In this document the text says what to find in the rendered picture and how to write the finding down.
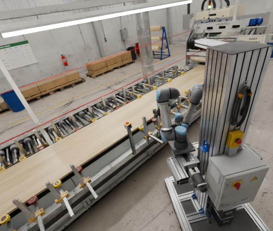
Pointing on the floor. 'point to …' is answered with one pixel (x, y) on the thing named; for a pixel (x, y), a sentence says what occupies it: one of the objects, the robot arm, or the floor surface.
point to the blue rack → (162, 46)
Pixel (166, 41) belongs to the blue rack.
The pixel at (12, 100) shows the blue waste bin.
